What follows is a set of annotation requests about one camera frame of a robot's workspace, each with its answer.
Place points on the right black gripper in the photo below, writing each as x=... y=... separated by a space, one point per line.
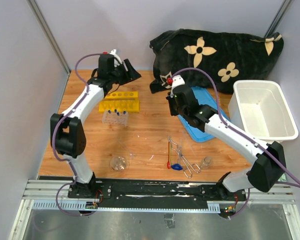
x=170 y=100

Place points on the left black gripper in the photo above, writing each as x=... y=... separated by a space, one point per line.
x=131 y=74

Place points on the yellow test tube rack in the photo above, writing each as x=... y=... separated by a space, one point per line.
x=121 y=101

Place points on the clear plastic tube rack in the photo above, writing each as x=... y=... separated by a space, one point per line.
x=113 y=120

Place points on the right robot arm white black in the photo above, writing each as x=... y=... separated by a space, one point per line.
x=267 y=159

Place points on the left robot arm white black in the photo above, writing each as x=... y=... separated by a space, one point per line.
x=67 y=136

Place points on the clear plastic dropper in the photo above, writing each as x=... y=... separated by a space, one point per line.
x=187 y=142

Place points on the blue plastic tray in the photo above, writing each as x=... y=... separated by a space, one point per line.
x=195 y=124

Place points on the red spatula spoon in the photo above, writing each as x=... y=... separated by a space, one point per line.
x=168 y=164

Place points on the black floral blanket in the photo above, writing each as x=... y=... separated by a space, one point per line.
x=225 y=57

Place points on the small glass bottle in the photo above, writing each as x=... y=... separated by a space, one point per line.
x=206 y=163

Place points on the metal crucible tongs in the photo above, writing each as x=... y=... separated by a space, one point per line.
x=188 y=168

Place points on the glass flask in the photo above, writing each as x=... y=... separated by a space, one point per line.
x=118 y=163

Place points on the white plastic bin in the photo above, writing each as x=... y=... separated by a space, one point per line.
x=259 y=107

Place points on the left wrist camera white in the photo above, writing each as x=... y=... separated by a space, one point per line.
x=117 y=59

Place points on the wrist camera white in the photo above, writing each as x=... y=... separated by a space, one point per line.
x=117 y=59
x=175 y=82

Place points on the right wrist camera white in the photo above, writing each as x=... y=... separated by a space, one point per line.
x=175 y=82

